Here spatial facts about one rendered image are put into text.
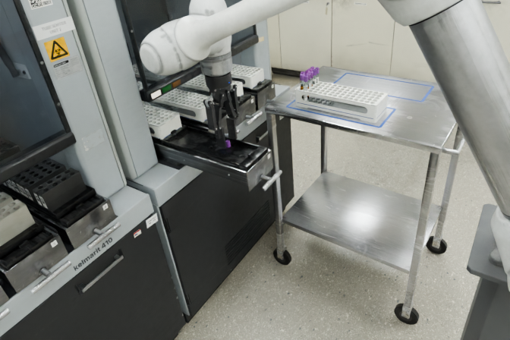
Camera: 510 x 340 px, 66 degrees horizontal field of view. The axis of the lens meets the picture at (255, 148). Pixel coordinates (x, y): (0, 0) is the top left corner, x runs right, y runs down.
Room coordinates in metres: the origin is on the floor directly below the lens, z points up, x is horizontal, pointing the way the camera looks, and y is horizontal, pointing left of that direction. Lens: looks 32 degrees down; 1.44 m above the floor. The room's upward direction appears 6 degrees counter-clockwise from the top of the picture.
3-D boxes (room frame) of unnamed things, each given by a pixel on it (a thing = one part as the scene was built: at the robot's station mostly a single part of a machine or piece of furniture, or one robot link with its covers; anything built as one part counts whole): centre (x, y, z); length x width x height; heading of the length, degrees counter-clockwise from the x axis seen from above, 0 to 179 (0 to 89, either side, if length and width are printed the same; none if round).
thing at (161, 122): (1.26, 0.39, 0.83); 0.30 x 0.10 x 0.06; 53
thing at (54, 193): (0.85, 0.51, 0.85); 0.12 x 0.02 x 0.06; 143
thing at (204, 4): (1.05, 0.09, 1.19); 0.13 x 0.11 x 0.16; 146
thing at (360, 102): (1.21, -0.31, 0.85); 0.30 x 0.10 x 0.06; 51
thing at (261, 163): (1.15, 0.25, 0.78); 0.73 x 0.14 x 0.09; 53
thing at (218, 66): (1.06, 0.08, 1.08); 0.09 x 0.09 x 0.06
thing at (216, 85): (1.06, 0.08, 1.01); 0.08 x 0.07 x 0.09; 143
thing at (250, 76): (1.59, 0.08, 0.83); 0.30 x 0.10 x 0.06; 53
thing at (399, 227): (1.26, -0.43, 0.41); 0.67 x 0.46 x 0.82; 51
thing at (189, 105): (1.35, 0.26, 0.83); 0.30 x 0.10 x 0.06; 53
